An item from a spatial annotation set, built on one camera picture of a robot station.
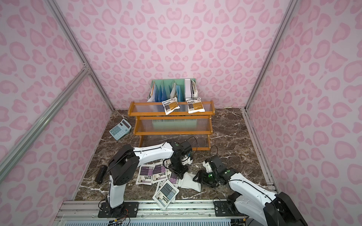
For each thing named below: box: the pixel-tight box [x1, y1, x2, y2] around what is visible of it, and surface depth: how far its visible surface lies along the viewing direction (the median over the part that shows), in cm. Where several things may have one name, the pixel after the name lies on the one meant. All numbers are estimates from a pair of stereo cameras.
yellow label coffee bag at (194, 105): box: [185, 97, 206, 114], surface depth 82 cm
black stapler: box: [94, 164, 108, 184], surface depth 86 cm
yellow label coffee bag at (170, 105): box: [161, 96, 181, 115], surface depth 81 cm
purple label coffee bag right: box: [169, 171, 180, 188], surface depth 84 cm
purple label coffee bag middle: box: [152, 163, 168, 185], surface depth 86 cm
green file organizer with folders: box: [147, 78, 199, 103], surface depth 102 cm
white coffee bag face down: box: [177, 171, 201, 193], surface depth 83 cm
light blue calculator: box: [109, 118, 132, 141], surface depth 106 cm
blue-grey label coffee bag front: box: [152, 179, 180, 210], surface depth 78 cm
